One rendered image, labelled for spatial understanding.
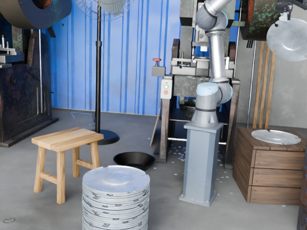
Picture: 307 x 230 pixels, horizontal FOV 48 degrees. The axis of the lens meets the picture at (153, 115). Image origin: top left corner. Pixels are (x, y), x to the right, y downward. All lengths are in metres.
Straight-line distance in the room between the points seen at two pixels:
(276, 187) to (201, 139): 0.53
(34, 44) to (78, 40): 0.86
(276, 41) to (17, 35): 2.18
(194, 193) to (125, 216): 0.69
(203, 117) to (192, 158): 0.25
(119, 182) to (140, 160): 1.09
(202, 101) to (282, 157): 0.56
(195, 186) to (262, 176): 0.39
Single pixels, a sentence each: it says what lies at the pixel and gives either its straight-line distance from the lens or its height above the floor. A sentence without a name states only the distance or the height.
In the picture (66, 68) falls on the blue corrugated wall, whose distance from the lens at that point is 4.18.
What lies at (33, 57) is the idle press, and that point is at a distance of 3.35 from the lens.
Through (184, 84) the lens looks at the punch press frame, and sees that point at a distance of 2.54.
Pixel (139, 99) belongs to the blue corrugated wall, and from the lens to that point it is 3.98.
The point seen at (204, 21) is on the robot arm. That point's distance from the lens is 1.95.
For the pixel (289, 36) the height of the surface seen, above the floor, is 0.96.
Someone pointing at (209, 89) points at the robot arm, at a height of 0.66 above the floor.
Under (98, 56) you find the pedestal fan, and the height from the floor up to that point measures 0.72.
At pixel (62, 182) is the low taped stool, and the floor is 0.12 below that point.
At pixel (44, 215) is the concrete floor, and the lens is 1.95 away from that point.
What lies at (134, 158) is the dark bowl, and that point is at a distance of 2.60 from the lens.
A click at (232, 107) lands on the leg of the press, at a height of 0.46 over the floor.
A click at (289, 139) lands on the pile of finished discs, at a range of 2.27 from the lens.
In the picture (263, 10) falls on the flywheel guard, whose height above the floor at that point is 1.11.
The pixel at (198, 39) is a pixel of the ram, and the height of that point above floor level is 0.91.
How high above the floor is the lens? 0.94
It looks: 13 degrees down
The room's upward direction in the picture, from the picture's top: 3 degrees clockwise
